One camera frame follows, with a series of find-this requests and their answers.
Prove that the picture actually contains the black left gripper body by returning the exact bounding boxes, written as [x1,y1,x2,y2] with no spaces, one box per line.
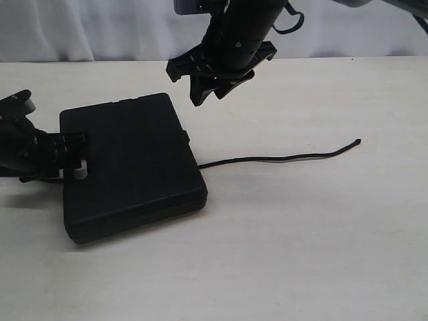
[1,89,57,183]

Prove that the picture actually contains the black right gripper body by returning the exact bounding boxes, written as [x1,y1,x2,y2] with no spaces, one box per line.
[166,19,278,83]

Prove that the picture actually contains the black plastic carry case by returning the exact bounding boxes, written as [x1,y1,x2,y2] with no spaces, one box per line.
[60,93,208,244]

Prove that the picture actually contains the black cord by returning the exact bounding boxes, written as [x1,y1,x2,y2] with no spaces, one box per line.
[197,138,362,168]

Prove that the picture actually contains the white backdrop curtain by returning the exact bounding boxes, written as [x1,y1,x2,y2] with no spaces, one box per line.
[1,1,427,62]

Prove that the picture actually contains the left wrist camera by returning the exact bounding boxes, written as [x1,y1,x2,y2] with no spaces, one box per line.
[25,98,35,115]

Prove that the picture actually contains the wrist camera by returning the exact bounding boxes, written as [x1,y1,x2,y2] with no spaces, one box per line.
[173,0,211,15]
[25,98,35,115]

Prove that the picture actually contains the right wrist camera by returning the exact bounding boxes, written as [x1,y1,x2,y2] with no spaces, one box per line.
[173,0,211,15]

